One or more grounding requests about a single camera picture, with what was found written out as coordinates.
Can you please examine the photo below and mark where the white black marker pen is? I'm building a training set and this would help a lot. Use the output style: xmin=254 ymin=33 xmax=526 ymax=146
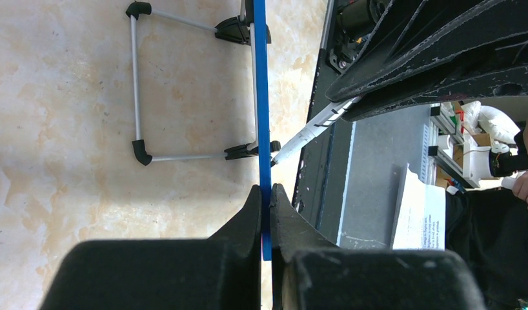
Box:
xmin=270 ymin=96 xmax=362 ymax=167

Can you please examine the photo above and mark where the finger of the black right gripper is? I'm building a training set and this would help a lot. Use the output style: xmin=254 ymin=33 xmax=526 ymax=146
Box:
xmin=341 ymin=64 xmax=528 ymax=122
xmin=326 ymin=1 xmax=528 ymax=102

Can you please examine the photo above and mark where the person in black shirt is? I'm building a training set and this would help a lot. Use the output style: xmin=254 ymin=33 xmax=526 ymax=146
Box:
xmin=445 ymin=118 xmax=528 ymax=309

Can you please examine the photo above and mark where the background equipment shelf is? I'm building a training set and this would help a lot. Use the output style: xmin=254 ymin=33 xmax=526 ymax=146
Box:
xmin=424 ymin=101 xmax=528 ymax=191

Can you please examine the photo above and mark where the white paper stack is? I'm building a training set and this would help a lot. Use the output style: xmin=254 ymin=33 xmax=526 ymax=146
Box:
xmin=391 ymin=165 xmax=446 ymax=251

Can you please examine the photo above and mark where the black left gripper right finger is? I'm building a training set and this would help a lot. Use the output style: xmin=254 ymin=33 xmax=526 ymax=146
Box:
xmin=270 ymin=183 xmax=485 ymax=309

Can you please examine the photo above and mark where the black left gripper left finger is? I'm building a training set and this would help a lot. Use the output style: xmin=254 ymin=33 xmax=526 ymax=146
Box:
xmin=41 ymin=185 xmax=261 ymax=309

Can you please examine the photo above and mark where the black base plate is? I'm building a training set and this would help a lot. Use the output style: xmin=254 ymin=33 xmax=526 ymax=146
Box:
xmin=292 ymin=1 xmax=373 ymax=234

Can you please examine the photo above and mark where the blue framed whiteboard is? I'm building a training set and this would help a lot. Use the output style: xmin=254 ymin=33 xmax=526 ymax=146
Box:
xmin=125 ymin=1 xmax=281 ymax=261

